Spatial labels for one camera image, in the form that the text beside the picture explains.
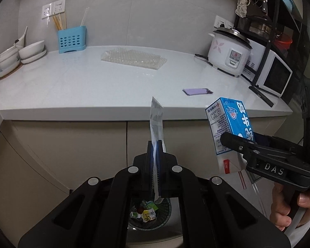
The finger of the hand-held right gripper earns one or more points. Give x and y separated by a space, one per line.
264 140
237 143

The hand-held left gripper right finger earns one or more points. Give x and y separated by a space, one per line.
160 165

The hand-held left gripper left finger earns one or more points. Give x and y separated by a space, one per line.
151 165

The blue milk carton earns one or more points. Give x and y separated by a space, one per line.
227 124

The white small box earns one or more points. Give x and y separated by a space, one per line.
152 205

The clear plastic bag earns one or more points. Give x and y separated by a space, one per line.
156 124

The dark mesh wastebasket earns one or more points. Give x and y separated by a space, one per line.
166 211

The yellow snack wrapper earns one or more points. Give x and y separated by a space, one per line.
148 215

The green small box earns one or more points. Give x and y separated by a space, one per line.
135 215

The person's right hand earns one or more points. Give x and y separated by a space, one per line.
280 209

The black flat bar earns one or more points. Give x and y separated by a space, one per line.
261 96

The white microwave oven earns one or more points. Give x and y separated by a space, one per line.
276 77

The purple flat box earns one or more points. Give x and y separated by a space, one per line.
196 91

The beige base cabinet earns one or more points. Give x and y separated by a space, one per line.
67 147

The white flowered rice cooker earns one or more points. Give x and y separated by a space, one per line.
222 51

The red basin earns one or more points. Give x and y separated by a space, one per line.
284 41

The bubble wrap sheet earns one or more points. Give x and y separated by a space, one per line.
134 59

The steel pot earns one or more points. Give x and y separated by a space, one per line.
259 28

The black metal kitchen rack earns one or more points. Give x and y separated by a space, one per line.
273 10

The hanging white net cloth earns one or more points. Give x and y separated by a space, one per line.
242 4

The blue perforated utensil holder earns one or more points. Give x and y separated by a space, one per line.
72 40

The white plate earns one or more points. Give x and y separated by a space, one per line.
37 59

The clear plastic straw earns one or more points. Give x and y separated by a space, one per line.
84 18

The large white bowl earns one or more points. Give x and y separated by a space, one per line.
32 50

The bundle of wooden chopsticks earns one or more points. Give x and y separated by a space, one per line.
59 23

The wooden tray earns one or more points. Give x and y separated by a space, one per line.
9 72

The stack of white bowls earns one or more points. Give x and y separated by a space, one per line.
9 56

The white ceramic spoon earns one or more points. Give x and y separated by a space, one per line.
22 37

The white wall socket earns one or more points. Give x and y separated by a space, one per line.
47 10
219 22
230 25
59 6

